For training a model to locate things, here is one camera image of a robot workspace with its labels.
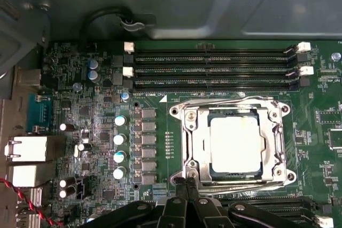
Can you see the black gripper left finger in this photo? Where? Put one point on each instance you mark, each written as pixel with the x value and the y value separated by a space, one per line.
pixel 175 213

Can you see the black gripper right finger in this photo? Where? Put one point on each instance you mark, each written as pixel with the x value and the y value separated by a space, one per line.
pixel 204 213

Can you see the metal locking lever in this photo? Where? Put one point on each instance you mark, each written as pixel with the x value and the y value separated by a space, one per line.
pixel 227 102
pixel 240 187

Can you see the silver CPU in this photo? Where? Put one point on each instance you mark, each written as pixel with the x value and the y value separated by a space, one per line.
pixel 235 145

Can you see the RAM slot white clips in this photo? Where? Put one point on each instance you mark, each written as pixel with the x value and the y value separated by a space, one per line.
pixel 213 71
pixel 213 51
pixel 324 221

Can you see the CPU socket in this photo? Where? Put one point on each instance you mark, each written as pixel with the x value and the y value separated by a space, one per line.
pixel 285 113

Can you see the green motherboard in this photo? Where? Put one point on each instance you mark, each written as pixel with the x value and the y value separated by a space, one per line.
pixel 312 185

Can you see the silver port block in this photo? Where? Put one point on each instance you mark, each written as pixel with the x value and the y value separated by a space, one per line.
pixel 32 148
pixel 26 176

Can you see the blue VGA port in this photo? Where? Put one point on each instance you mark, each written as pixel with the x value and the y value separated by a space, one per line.
pixel 37 113

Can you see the black PC case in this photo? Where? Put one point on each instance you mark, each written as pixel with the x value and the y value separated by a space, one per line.
pixel 187 3

